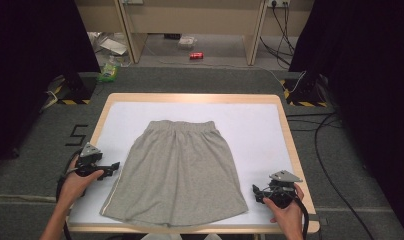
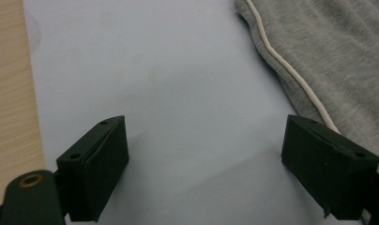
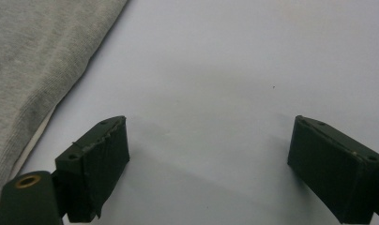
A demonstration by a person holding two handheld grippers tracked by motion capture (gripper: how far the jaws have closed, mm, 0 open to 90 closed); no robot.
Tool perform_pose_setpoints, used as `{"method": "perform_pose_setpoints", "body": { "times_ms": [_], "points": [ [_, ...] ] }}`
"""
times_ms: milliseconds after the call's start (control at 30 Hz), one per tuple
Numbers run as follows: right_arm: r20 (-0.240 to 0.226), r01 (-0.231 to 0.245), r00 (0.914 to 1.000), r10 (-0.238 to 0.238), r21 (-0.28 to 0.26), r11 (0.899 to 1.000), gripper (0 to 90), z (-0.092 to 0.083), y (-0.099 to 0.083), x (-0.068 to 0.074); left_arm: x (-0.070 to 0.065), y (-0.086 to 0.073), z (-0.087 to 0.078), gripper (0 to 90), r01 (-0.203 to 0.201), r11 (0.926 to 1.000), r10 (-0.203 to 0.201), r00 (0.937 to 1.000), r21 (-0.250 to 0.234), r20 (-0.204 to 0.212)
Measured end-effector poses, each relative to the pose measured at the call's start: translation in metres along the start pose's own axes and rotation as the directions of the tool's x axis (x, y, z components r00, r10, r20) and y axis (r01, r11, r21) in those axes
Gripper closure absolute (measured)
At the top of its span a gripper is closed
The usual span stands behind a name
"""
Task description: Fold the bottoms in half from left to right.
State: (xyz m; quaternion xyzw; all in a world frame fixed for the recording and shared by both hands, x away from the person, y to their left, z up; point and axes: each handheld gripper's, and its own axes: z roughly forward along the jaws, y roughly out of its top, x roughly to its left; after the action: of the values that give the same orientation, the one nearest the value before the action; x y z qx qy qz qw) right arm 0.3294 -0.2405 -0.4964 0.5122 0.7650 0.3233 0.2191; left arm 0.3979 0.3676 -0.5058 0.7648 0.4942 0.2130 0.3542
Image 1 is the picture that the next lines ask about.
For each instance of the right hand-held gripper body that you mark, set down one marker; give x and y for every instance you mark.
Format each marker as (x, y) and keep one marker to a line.
(281, 193)

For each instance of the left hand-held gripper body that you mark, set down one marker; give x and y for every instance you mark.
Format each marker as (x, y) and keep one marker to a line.
(88, 160)

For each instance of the grey shorts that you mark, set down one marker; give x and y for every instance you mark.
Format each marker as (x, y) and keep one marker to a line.
(176, 173)

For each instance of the person's right hand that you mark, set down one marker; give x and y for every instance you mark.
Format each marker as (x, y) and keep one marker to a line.
(290, 216)

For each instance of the person's left hand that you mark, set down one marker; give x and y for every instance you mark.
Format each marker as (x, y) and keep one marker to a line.
(71, 186)

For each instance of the white table mat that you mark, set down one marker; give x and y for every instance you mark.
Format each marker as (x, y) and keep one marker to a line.
(256, 140)

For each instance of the black striped stand base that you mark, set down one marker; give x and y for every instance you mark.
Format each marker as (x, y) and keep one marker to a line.
(78, 91)
(305, 95)

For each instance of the green packet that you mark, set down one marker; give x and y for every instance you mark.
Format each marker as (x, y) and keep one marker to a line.
(109, 71)

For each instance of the black curtain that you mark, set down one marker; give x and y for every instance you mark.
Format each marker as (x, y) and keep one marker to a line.
(30, 66)
(373, 83)

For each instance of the crumpled clear plastic bag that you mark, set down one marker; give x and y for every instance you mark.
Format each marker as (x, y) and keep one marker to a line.
(110, 43)

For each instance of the red drink can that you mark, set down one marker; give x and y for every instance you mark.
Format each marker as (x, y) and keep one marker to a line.
(196, 55)

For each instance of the small white box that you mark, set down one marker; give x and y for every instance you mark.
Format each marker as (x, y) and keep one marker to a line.
(187, 42)

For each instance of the beige wooden desk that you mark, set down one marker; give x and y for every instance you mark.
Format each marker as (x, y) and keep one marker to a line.
(190, 16)

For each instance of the white wall socket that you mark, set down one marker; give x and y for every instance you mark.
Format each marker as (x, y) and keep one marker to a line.
(278, 2)

